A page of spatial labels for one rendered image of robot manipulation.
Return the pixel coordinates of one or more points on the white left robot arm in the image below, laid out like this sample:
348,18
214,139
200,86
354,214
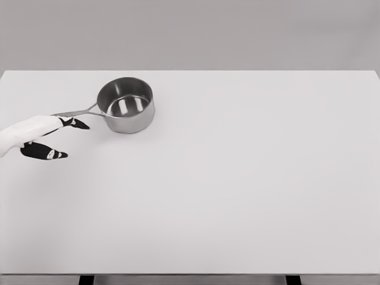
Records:
6,141

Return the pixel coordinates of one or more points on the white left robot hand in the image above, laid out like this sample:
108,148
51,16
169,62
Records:
35,127

